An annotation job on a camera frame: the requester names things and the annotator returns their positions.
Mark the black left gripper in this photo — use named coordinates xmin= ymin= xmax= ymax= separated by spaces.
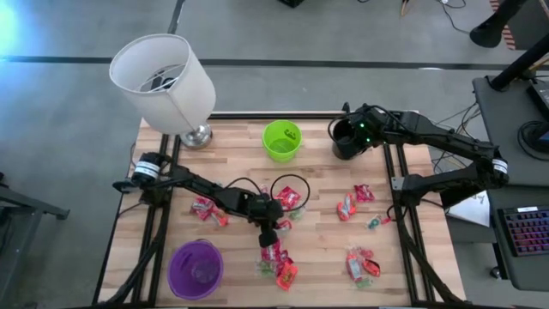
xmin=246 ymin=192 xmax=285 ymax=249

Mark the red Skittles candy pack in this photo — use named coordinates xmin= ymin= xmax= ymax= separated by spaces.
xmin=260 ymin=239 xmax=282 ymax=264
xmin=190 ymin=196 xmax=215 ymax=221
xmin=274 ymin=185 xmax=302 ymax=212
xmin=353 ymin=184 xmax=377 ymax=203
xmin=274 ymin=251 xmax=297 ymax=274

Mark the purple plastic bucket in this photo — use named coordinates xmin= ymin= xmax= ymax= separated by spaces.
xmin=166 ymin=239 xmax=225 ymax=300

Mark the red orange candy pack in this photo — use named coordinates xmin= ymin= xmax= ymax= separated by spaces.
xmin=362 ymin=258 xmax=382 ymax=278

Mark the black plastic bucket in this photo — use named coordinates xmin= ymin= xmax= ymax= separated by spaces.
xmin=332 ymin=118 xmax=365 ymax=161

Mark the green plastic bucket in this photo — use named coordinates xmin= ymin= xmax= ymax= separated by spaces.
xmin=262 ymin=119 xmax=304 ymax=163

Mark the grey desk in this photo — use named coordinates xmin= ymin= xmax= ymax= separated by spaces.
xmin=471 ymin=76 xmax=549 ymax=186
xmin=486 ymin=184 xmax=549 ymax=293

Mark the white paper sheet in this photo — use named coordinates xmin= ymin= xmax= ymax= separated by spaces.
xmin=448 ymin=191 xmax=491 ymax=227

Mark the black pole with foot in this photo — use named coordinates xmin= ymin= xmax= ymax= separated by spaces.
xmin=469 ymin=0 xmax=528 ymax=48

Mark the white shade silver table lamp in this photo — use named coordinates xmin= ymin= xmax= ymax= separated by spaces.
xmin=109 ymin=33 xmax=217 ymax=150

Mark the red white striped mat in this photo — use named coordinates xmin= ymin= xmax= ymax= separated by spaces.
xmin=488 ymin=0 xmax=516 ymax=51

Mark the black backlit keyboard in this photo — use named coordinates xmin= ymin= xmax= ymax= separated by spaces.
xmin=498 ymin=205 xmax=549 ymax=258

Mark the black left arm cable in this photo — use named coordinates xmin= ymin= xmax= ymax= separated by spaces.
xmin=225 ymin=173 xmax=311 ymax=212

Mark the cable bundle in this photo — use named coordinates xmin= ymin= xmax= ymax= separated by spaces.
xmin=422 ymin=101 xmax=484 ymax=173

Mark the black aluminium table frame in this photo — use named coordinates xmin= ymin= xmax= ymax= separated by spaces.
xmin=92 ymin=110 xmax=467 ymax=308

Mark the black floor cable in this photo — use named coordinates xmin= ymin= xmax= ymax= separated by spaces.
xmin=437 ymin=0 xmax=473 ymax=35

